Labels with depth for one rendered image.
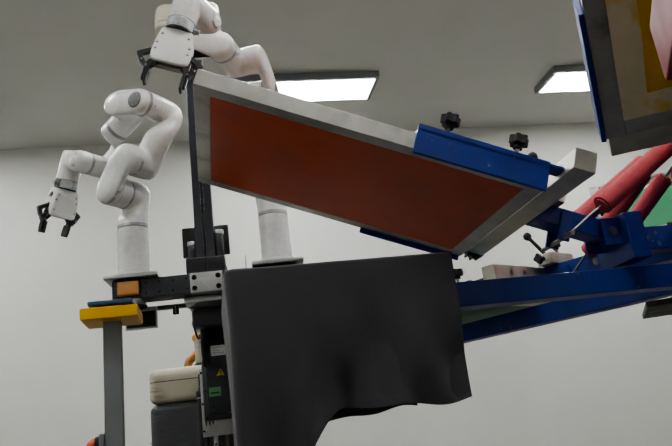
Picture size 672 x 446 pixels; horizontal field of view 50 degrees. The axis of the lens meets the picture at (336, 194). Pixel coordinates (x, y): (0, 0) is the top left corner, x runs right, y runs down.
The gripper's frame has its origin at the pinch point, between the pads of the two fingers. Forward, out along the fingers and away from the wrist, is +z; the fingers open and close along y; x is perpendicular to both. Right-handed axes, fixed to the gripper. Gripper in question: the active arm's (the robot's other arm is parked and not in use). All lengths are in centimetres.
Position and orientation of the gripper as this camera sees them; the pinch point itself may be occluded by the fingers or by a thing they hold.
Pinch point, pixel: (162, 83)
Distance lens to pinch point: 187.1
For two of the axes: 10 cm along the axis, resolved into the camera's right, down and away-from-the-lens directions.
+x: 1.6, -3.4, -9.3
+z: -1.7, 9.1, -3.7
